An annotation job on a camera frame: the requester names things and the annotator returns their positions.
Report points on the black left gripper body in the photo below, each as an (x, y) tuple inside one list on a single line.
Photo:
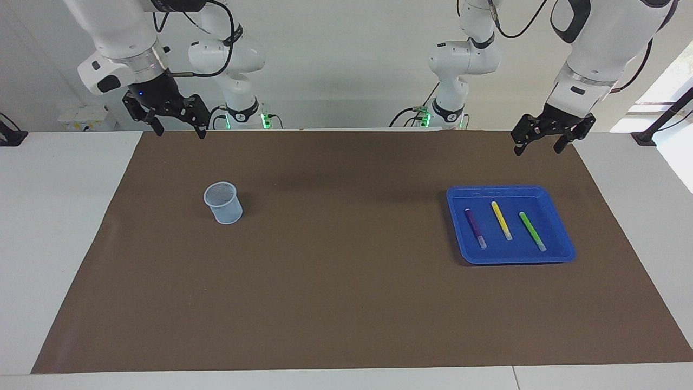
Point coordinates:
[(560, 118)]

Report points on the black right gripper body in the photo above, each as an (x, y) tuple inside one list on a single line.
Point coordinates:
[(157, 92)]

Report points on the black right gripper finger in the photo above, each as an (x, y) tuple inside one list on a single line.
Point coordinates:
[(139, 111), (197, 111)]

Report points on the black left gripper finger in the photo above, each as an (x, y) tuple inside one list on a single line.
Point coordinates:
[(574, 132), (528, 127)]

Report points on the yellow pen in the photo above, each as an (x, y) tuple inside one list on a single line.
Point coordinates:
[(501, 221)]

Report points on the green pen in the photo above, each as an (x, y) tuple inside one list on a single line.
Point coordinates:
[(532, 231)]

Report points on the purple pen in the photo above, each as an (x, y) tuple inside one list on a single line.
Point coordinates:
[(475, 227)]

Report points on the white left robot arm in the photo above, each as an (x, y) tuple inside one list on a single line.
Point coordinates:
[(601, 49)]

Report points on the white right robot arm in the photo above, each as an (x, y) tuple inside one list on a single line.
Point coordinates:
[(124, 32)]

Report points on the white socket box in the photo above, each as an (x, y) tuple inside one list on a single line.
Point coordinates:
[(86, 119)]

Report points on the black stand with pole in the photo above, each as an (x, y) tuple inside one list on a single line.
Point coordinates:
[(644, 136)]

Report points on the clear plastic cup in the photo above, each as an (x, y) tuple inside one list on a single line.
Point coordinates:
[(227, 214)]

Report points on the bright window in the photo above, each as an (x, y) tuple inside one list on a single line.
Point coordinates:
[(671, 81)]

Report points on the blue plastic tray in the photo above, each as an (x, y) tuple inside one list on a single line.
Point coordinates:
[(514, 254)]

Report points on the black table clamp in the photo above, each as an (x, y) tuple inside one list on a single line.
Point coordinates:
[(11, 135)]

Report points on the brown table mat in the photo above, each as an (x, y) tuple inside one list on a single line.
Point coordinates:
[(346, 303)]

